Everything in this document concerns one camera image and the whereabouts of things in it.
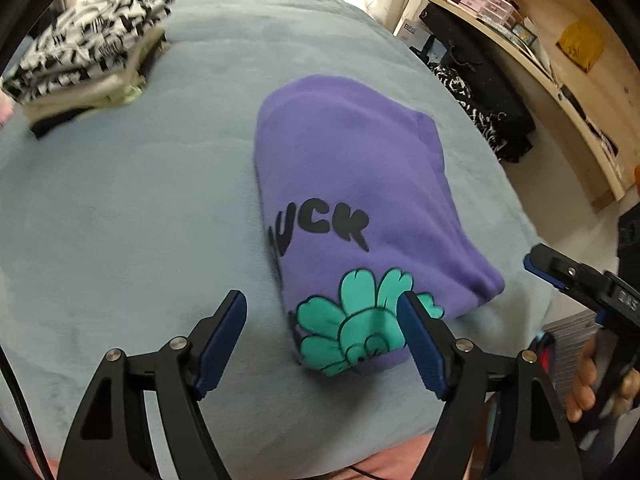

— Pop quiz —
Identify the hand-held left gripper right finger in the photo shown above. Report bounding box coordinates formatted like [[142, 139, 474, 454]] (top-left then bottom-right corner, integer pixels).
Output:
[[397, 291, 586, 480]]

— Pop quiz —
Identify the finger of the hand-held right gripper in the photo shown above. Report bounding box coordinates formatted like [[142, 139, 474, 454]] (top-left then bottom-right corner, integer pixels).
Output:
[[531, 242, 608, 286], [523, 255, 606, 311]]

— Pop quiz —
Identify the yellow cloth on shelf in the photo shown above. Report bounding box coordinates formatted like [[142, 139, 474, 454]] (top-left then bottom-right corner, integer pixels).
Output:
[[556, 19, 606, 72]]

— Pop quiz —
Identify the grey-blue bed blanket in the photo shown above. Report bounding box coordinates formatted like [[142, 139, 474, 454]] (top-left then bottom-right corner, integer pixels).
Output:
[[0, 0, 556, 466]]

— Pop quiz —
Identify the black bag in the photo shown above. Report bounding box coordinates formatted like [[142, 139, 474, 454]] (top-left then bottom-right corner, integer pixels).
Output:
[[417, 2, 536, 161]]

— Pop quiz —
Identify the person's pink clothing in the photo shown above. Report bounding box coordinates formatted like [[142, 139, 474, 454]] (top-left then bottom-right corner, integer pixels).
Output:
[[22, 430, 451, 480]]

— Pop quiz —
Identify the wooden wall shelf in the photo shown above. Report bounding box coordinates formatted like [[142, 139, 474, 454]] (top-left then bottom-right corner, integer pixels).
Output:
[[385, 0, 640, 213]]

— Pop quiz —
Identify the blue red plastic object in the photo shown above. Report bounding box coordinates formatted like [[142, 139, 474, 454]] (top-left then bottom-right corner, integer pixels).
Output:
[[530, 332, 557, 386]]

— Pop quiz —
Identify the white cardboard box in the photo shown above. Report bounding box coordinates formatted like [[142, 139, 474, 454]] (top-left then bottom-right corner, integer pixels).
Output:
[[396, 19, 448, 58]]

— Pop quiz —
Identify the black white printed folded garment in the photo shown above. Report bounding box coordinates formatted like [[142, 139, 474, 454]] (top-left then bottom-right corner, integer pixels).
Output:
[[0, 0, 177, 106]]

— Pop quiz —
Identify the colourful printed box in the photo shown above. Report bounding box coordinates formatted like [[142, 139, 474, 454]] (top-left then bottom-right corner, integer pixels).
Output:
[[510, 19, 540, 46]]

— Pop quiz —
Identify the purple zip hoodie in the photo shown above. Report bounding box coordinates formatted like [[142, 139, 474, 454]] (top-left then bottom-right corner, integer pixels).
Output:
[[252, 74, 505, 377]]

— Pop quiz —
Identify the cream folded garment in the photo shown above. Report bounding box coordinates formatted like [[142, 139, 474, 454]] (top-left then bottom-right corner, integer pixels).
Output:
[[25, 27, 173, 126]]

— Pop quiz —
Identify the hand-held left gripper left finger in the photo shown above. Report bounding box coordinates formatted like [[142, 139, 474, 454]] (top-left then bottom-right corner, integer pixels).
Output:
[[60, 289, 247, 480]]

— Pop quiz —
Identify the person's right hand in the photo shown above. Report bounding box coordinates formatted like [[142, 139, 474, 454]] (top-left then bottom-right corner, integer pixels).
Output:
[[566, 336, 640, 423]]

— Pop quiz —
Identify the black white patterned cloth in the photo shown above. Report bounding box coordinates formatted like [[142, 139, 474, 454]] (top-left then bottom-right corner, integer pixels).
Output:
[[431, 62, 506, 158]]

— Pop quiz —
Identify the black cable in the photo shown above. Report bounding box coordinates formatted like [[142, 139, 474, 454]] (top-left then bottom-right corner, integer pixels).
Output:
[[0, 350, 56, 480]]

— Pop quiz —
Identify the dark cloth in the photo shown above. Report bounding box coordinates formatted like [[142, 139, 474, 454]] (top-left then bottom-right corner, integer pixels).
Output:
[[616, 205, 640, 266]]

